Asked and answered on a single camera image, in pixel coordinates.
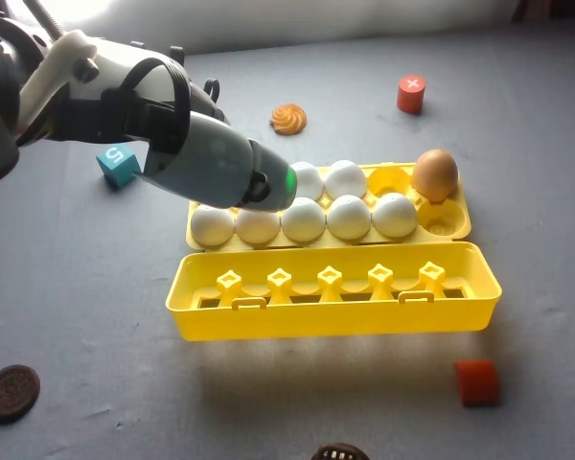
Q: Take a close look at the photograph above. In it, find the brown egg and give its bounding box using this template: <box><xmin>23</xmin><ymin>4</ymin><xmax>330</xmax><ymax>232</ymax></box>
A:
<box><xmin>411</xmin><ymin>149</ymin><xmax>460</xmax><ymax>202</ymax></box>

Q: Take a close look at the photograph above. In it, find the yellow plastic egg box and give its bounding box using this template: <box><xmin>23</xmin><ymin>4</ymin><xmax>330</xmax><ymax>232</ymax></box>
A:
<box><xmin>165</xmin><ymin>160</ymin><xmax>503</xmax><ymax>342</ymax></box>

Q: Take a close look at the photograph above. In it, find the orange swirl cookie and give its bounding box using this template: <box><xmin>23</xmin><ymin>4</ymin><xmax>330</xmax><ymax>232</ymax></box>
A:
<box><xmin>269</xmin><ymin>103</ymin><xmax>308</xmax><ymax>136</ymax></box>

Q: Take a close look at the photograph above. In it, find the red cylinder block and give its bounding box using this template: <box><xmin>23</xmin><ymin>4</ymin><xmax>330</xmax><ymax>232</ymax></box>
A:
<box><xmin>396</xmin><ymin>74</ymin><xmax>426</xmax><ymax>115</ymax></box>

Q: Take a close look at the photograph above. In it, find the blue number cube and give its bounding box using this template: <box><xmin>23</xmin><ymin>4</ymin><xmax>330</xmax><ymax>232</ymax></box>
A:
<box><xmin>95</xmin><ymin>142</ymin><xmax>143</xmax><ymax>190</ymax></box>

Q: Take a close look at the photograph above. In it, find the grey table cloth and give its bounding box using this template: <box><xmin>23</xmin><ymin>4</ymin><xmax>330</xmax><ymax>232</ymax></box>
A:
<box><xmin>0</xmin><ymin>28</ymin><xmax>575</xmax><ymax>460</ymax></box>

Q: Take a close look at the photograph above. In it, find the white backdrop cloth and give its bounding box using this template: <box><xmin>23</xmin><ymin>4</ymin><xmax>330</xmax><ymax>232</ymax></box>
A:
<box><xmin>0</xmin><ymin>0</ymin><xmax>575</xmax><ymax>54</ymax></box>

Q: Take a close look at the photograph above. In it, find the brown toy basket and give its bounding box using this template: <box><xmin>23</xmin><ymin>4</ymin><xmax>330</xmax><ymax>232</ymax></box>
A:
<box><xmin>310</xmin><ymin>443</ymin><xmax>371</xmax><ymax>460</ymax></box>

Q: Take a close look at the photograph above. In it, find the red arch block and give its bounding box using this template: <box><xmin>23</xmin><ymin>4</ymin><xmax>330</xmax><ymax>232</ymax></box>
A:
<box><xmin>454</xmin><ymin>358</ymin><xmax>501</xmax><ymax>408</ymax></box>

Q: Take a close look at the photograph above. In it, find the chocolate sandwich cookie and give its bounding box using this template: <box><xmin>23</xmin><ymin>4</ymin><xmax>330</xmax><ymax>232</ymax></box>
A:
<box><xmin>0</xmin><ymin>364</ymin><xmax>42</xmax><ymax>424</ymax></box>

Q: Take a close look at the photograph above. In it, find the grey corrugated cable conduit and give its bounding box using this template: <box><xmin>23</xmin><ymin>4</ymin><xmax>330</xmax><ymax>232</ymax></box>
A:
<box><xmin>23</xmin><ymin>0</ymin><xmax>66</xmax><ymax>42</ymax></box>

